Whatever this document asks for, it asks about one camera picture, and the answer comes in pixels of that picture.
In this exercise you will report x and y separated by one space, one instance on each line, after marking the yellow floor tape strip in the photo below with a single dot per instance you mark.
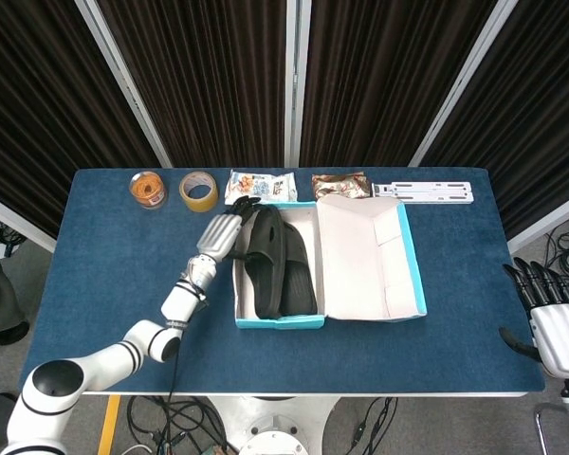
109 426

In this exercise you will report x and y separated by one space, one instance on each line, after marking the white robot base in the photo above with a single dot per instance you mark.
275 426

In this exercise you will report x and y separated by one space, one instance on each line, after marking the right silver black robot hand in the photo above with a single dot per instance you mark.
562 336

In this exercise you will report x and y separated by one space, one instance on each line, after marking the light blue cardboard shoe box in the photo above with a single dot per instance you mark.
355 265

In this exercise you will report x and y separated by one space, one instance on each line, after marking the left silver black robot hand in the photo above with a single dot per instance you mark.
218 234

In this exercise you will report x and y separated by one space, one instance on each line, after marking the black rubber slipper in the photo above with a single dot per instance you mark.
301 284
265 265

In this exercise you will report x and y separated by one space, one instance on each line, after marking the grey partition frame post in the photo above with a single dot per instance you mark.
296 80
464 80
123 80

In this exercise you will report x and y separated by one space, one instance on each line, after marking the white snack packet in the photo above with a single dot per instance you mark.
261 185

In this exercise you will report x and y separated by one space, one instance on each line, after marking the white metal bracket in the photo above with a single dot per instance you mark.
422 192

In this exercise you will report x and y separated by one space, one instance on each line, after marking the yellow packing tape roll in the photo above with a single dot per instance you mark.
208 201

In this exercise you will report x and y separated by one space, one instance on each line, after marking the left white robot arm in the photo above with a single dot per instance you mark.
104 360

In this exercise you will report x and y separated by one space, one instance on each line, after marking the dark pleated curtain panel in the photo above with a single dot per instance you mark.
38 104
208 80
384 80
536 104

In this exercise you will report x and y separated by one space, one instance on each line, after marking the brown gold snack packet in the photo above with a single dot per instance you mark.
339 186

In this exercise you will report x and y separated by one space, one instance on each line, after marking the clear jar of rubber bands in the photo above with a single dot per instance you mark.
148 189

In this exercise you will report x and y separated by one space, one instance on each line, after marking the blue table cloth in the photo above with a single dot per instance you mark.
109 265

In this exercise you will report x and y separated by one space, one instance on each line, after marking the grey metal tube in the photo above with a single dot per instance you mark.
541 426

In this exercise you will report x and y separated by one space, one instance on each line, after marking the grey partition frame rail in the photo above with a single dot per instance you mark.
14 220
545 223

